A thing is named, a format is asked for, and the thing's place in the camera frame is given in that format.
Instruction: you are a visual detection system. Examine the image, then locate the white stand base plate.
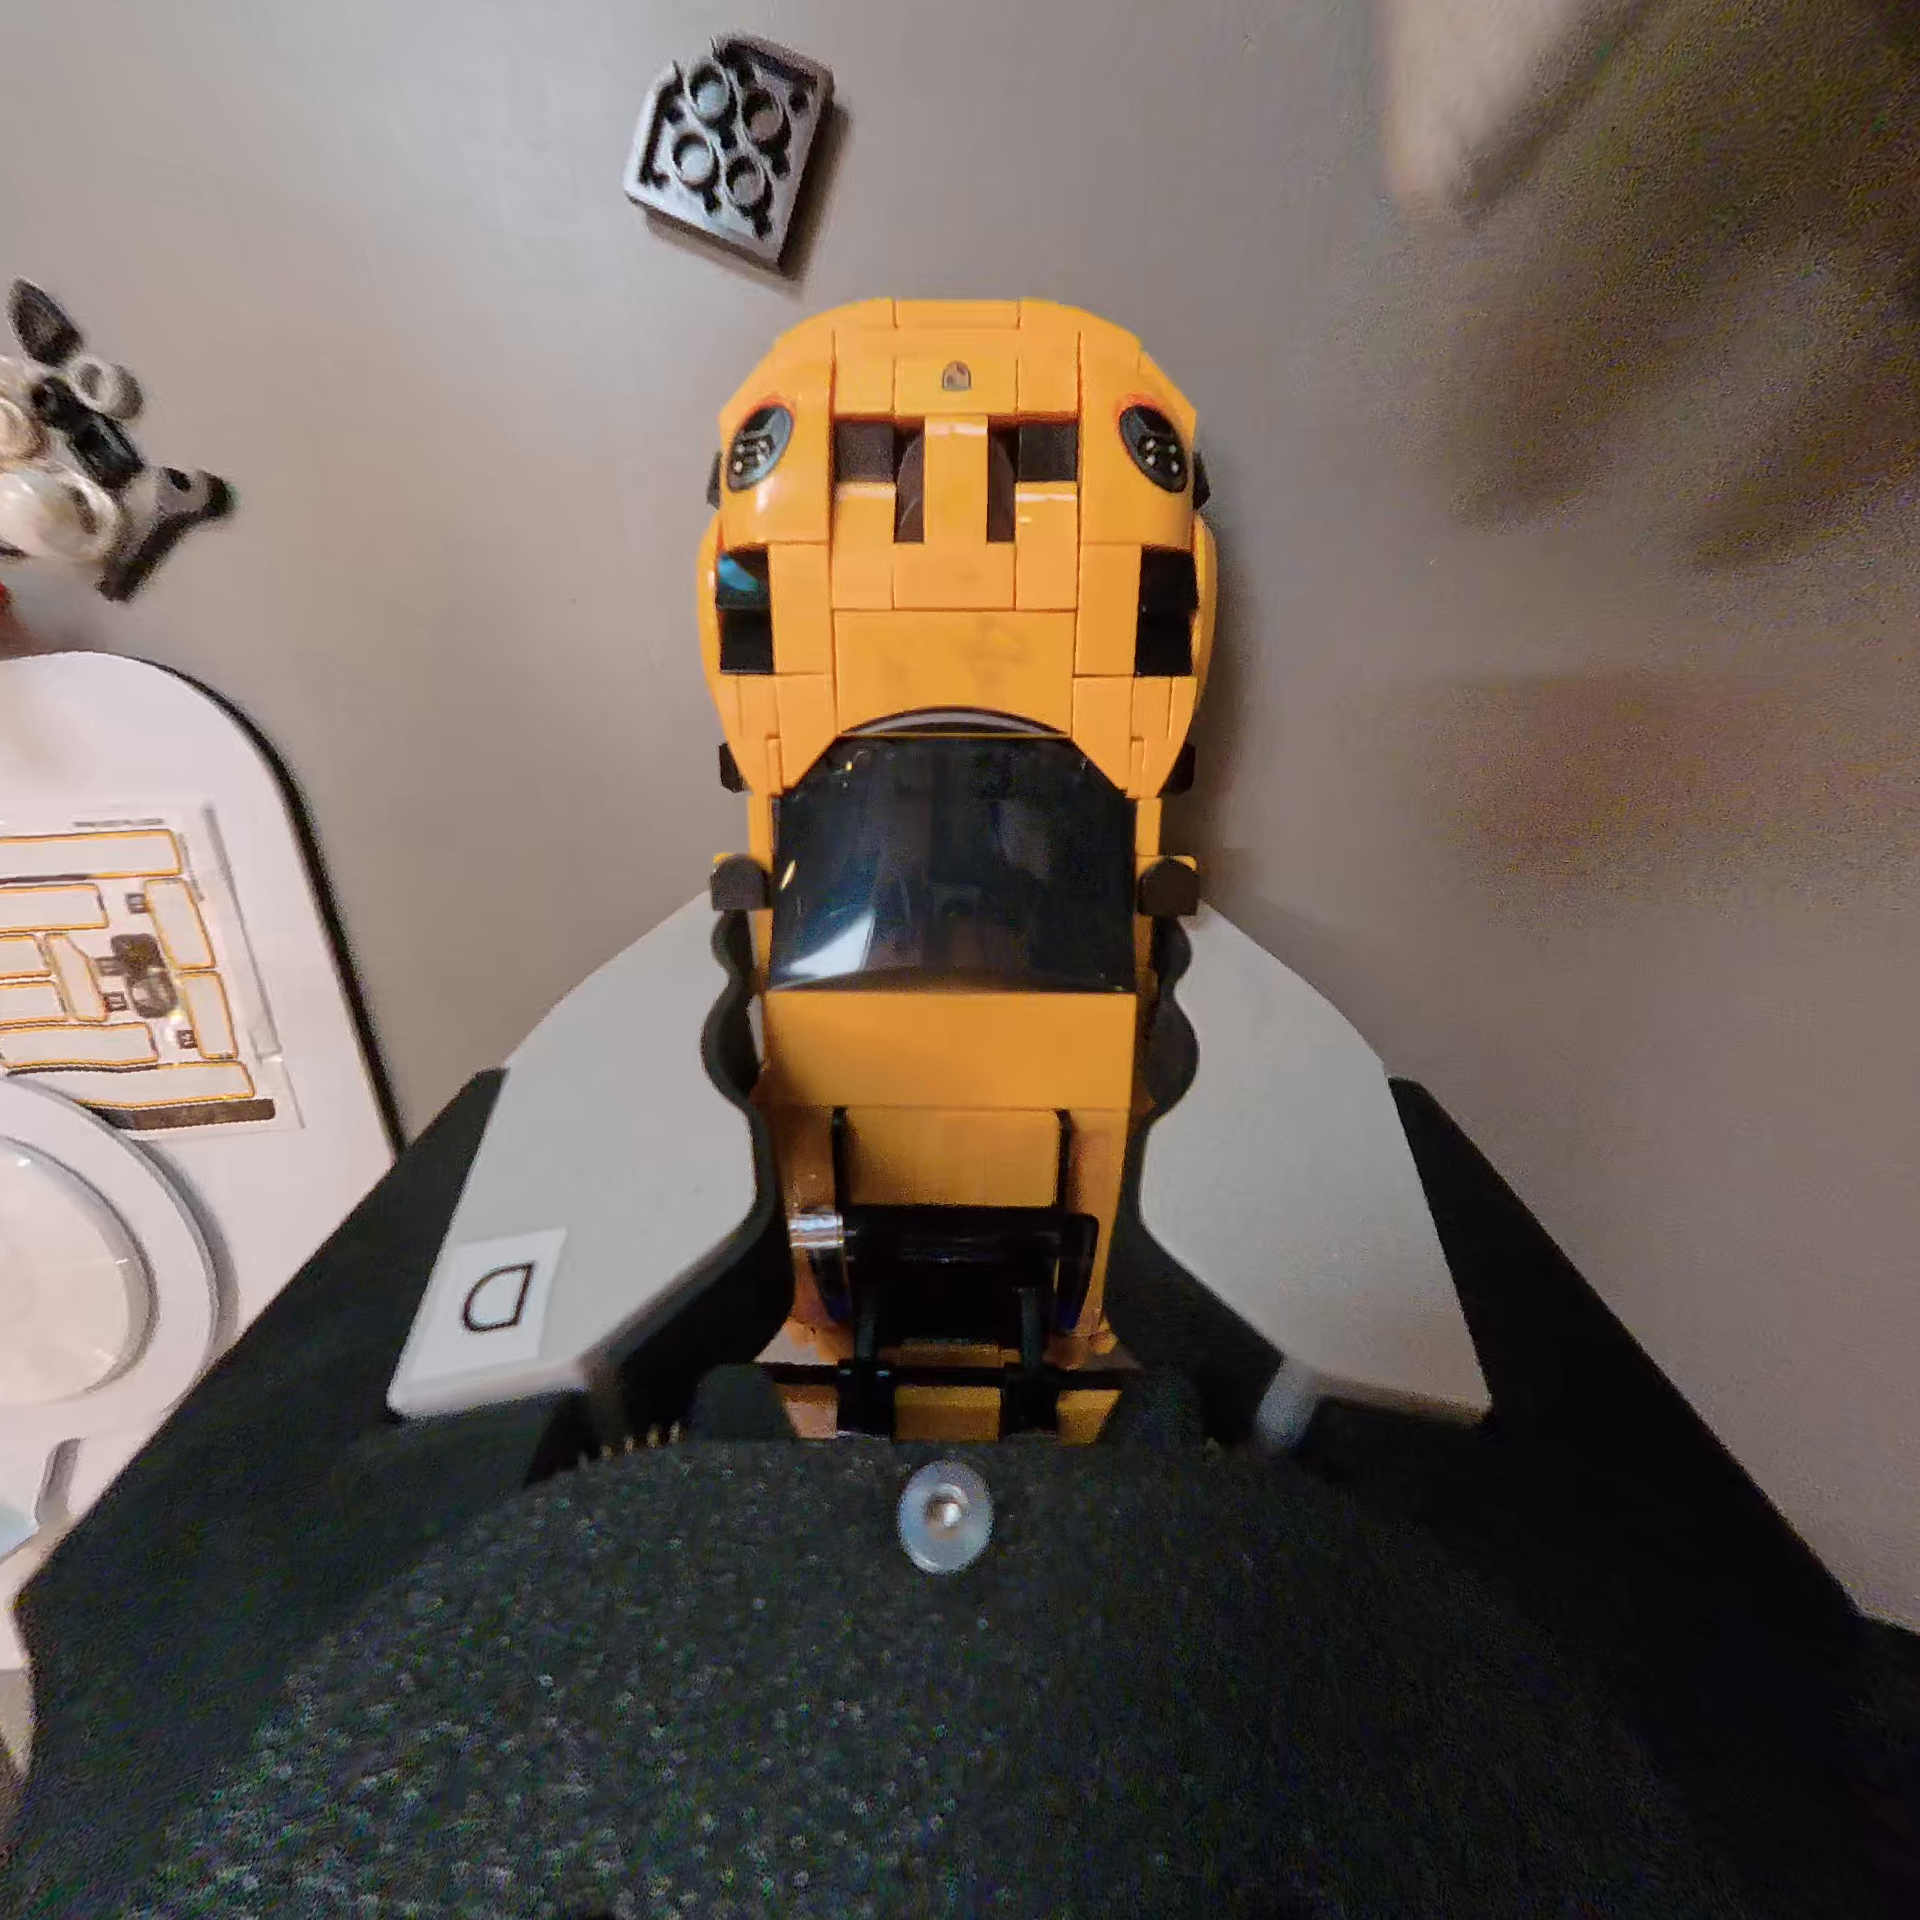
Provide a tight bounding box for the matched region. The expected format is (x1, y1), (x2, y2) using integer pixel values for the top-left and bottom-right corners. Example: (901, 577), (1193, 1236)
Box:
(0, 648), (405, 1682)

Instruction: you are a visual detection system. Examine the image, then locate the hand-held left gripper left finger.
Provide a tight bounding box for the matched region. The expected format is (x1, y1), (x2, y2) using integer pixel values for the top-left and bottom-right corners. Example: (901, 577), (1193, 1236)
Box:
(387, 897), (784, 1424)

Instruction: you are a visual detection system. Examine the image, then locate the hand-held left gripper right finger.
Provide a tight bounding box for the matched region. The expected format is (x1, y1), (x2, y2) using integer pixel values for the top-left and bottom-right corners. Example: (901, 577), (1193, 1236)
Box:
(1131, 900), (1495, 1449)

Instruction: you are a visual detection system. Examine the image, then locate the lego sticker sheet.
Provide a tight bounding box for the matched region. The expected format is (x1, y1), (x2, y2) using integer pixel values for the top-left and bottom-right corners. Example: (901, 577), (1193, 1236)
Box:
(0, 808), (304, 1145)

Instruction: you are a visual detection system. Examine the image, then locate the black quarter-round lego plate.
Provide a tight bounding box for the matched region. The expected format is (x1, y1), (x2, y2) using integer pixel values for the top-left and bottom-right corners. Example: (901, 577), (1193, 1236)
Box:
(622, 33), (837, 273)

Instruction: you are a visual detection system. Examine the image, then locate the pile of small lego parts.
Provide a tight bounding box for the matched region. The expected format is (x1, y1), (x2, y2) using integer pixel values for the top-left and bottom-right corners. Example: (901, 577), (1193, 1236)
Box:
(0, 276), (240, 606)

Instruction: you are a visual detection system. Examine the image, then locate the orange lego car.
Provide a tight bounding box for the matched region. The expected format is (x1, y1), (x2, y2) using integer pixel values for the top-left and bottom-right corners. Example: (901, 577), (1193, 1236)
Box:
(702, 295), (1221, 1446)

